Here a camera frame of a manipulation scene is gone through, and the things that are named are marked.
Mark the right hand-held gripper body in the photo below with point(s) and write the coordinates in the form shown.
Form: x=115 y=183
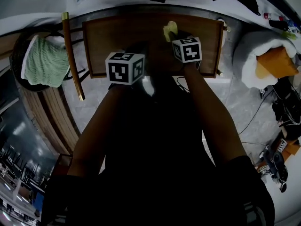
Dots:
x=190 y=52

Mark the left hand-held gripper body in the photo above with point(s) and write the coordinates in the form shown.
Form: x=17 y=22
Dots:
x=118 y=70

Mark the yellow-green cloth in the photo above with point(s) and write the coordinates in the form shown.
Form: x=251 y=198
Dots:
x=169 y=30

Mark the person's right forearm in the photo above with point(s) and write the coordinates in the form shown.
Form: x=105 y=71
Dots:
x=211 y=116

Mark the person's left forearm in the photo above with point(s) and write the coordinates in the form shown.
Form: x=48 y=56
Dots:
x=94 y=131

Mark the green knitted cloth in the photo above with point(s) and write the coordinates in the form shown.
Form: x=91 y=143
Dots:
x=45 y=63

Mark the wooden leg with brass tips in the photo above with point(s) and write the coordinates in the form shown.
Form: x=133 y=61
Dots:
x=71 y=58

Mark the wooden slatted panel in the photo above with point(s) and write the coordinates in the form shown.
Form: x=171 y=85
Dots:
x=50 y=116

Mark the orange cushion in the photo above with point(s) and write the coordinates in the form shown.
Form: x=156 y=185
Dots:
x=275 y=63

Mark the person's black clothing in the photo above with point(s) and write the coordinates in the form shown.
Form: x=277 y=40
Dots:
x=155 y=163

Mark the black bag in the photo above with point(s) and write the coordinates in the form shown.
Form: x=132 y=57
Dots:
x=285 y=107

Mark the pile of black equipment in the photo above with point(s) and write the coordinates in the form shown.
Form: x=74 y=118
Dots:
x=275 y=163

